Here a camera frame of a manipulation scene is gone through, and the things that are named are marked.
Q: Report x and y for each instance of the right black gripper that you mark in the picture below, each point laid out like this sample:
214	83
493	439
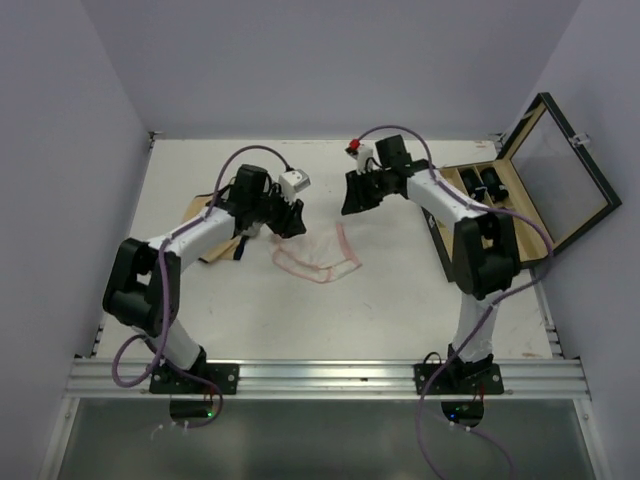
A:
357	198

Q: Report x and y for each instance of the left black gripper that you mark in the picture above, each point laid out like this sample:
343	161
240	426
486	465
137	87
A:
291	223

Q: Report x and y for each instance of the white pink-trimmed underwear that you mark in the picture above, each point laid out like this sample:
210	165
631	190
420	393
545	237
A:
321	256

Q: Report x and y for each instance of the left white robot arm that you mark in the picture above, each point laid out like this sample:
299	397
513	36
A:
143	290

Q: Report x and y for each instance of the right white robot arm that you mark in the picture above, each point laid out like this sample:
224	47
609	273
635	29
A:
484	258

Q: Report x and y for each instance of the grey underwear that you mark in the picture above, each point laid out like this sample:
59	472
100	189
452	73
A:
250	231

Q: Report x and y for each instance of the beige underwear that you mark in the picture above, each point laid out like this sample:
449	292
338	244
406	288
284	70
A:
219	249

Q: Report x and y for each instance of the black rolled item left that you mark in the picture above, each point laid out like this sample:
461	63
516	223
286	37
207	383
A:
473	184

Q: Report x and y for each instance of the black rolled item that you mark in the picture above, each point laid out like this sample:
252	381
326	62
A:
496	189
473	184

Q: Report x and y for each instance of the black rolled item right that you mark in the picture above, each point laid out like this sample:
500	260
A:
496	189

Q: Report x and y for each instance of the black wooden compartment box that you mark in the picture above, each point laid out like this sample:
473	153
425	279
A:
551	177

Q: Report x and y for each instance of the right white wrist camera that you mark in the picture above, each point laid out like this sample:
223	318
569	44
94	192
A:
361	153

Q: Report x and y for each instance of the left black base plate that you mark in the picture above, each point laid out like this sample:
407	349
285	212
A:
195	380

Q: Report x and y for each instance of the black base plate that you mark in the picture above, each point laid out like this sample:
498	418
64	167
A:
458	380
195	380

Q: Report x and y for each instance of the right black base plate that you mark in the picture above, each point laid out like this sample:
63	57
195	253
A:
458	380

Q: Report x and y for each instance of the aluminium mounting rail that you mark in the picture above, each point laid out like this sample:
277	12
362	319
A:
549	379

